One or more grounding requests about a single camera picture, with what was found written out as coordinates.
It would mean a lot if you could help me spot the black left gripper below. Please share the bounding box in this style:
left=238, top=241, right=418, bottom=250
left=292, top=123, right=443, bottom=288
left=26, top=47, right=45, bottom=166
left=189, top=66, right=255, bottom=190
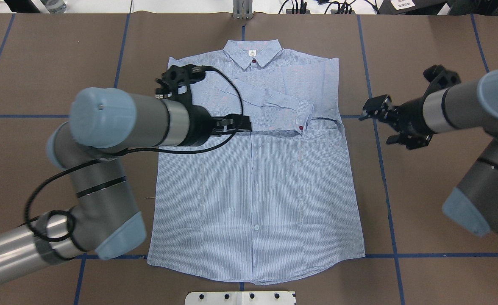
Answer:
left=184, top=105, right=253, bottom=147

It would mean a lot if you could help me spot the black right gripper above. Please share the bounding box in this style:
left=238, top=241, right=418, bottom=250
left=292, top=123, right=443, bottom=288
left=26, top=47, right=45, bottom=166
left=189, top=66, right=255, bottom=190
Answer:
left=359, top=95, right=435, bottom=150

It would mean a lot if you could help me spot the blue striped button shirt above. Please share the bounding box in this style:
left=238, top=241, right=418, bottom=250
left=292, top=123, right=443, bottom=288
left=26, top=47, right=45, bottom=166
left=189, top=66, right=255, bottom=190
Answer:
left=147, top=40, right=366, bottom=285

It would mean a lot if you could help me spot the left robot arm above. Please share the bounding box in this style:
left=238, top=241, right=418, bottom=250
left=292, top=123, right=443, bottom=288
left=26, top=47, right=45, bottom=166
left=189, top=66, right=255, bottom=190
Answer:
left=0, top=88, right=251, bottom=285

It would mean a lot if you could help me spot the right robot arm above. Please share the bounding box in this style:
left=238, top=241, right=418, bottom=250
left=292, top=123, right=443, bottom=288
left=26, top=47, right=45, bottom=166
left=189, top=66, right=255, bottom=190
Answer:
left=359, top=64, right=498, bottom=237

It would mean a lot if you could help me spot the black box with label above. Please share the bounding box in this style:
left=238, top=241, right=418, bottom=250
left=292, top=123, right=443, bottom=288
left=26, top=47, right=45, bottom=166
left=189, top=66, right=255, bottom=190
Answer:
left=377, top=0, right=447, bottom=15

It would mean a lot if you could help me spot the clear water bottle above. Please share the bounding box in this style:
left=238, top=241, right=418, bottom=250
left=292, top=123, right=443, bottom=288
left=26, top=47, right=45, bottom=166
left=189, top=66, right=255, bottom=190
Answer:
left=40, top=0, right=67, bottom=14

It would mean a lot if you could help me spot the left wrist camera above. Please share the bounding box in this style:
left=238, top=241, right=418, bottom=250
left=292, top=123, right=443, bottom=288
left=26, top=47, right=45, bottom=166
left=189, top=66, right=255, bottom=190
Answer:
left=155, top=64, right=206, bottom=105

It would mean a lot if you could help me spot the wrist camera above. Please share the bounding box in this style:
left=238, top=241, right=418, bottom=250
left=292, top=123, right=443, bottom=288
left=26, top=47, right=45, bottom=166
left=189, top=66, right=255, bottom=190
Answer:
left=155, top=64, right=206, bottom=105
left=423, top=64, right=462, bottom=98

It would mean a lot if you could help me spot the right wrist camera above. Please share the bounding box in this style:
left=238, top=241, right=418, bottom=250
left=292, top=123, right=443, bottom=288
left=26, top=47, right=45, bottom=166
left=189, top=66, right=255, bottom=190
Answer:
left=423, top=64, right=462, bottom=98

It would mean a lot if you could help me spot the aluminium frame post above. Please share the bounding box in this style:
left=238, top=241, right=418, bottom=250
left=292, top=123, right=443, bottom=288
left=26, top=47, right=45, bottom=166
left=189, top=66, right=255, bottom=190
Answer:
left=233, top=0, right=254, bottom=20

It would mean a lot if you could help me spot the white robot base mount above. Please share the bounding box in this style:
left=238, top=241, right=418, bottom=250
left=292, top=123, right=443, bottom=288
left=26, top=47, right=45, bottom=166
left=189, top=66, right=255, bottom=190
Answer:
left=184, top=290, right=297, bottom=305

